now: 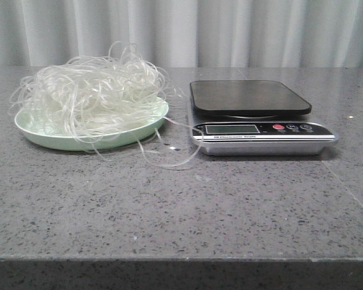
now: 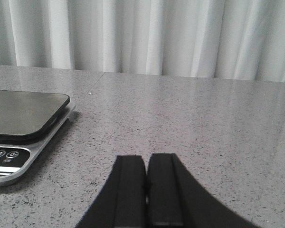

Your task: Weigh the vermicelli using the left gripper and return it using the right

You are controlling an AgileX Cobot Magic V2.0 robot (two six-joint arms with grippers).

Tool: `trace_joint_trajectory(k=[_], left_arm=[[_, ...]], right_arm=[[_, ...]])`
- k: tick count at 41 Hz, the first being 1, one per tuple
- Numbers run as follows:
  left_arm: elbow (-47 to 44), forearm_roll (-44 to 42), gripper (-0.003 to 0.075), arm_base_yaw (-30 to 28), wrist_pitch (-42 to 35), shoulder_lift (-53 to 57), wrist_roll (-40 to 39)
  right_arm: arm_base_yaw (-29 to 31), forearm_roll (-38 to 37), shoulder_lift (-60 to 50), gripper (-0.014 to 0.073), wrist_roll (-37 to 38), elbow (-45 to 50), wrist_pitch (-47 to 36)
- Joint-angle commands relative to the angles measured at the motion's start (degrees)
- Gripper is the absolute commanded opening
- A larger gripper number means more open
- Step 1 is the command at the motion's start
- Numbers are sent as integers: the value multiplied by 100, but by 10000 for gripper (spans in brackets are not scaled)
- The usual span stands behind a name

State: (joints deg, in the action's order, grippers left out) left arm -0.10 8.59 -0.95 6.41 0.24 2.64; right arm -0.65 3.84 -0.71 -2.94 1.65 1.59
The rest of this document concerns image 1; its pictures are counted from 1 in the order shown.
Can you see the translucent white vermicelli bundle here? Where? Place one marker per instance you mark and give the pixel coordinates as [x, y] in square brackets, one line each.
[123, 75]

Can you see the black and silver kitchen scale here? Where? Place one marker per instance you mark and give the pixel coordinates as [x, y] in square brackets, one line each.
[254, 117]

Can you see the light green round plate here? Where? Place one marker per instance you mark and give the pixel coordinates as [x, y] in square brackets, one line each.
[95, 127]

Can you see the white pleated curtain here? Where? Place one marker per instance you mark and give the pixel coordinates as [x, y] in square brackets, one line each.
[186, 33]

